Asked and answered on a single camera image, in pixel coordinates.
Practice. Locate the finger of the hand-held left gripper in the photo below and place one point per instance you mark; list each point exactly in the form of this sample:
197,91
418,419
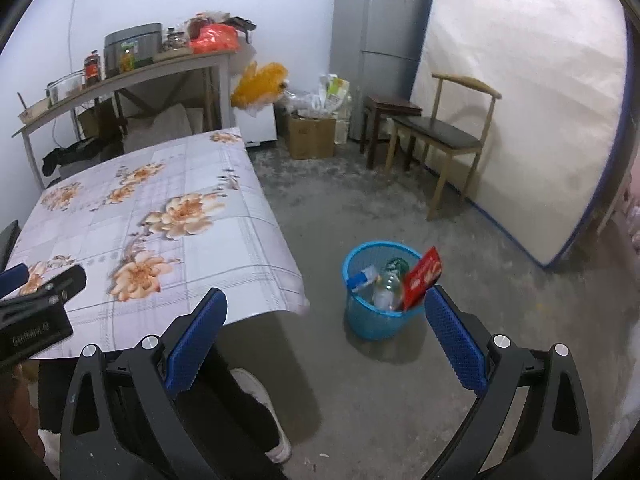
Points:
12,277
60,280

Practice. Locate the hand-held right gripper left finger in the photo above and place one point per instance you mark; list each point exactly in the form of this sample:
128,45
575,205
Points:
197,345

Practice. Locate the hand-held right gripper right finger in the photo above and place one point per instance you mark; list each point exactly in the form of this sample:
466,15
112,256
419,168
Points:
452,345

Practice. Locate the red box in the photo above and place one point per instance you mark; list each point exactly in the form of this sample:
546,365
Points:
422,275

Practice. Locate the blue plastic basket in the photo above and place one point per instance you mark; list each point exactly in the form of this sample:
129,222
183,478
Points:
370,322

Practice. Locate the green label plastic bottle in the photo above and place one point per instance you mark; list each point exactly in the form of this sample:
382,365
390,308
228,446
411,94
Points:
387,285

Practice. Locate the blue white box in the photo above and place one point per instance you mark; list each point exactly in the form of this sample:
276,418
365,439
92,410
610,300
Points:
362,280

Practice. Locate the person's left hand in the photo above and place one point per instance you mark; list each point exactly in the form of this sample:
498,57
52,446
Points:
20,395

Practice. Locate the person's white shoe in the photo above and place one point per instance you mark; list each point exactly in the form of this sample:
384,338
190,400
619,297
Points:
252,380

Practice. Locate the person's leg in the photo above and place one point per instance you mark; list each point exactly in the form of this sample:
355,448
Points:
250,415

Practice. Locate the floral tablecloth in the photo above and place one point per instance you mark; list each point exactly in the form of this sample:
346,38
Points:
175,240

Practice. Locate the black clothes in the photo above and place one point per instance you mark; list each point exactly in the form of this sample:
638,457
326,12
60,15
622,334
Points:
75,152

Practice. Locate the beige sack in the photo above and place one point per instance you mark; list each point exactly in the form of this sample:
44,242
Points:
160,125

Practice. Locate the glass bowl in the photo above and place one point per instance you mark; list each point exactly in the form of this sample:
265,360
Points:
67,85

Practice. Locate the wooden chair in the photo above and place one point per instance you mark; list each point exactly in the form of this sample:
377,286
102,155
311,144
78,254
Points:
445,135

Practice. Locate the dark sauce jar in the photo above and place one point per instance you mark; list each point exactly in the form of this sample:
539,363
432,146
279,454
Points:
91,67

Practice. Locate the white chest freezer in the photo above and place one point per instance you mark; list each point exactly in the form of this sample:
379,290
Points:
255,125

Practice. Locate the long white side table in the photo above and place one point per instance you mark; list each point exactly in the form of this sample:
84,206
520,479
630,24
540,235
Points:
150,67

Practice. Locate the cardboard box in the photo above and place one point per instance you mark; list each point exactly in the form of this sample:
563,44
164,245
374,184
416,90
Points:
310,135

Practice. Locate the white mattress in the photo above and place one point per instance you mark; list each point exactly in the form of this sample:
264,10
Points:
520,110

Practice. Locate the dark wooden stool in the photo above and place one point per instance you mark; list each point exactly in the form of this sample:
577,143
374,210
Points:
385,110

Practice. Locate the grey rice cooker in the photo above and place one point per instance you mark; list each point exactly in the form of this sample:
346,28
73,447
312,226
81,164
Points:
140,40

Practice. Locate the glass jar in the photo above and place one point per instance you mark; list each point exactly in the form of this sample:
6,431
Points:
172,39

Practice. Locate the yellow plastic bag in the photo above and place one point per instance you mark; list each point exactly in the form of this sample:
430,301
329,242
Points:
260,85

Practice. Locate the white plastic bags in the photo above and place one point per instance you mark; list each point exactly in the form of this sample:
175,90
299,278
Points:
325,95

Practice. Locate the red plastic bag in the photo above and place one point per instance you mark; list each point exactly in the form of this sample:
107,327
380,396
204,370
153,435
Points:
215,37

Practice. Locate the clear bag of dried food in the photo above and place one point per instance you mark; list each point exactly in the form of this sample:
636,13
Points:
210,20

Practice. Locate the grey refrigerator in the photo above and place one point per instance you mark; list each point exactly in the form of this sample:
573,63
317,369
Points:
380,35

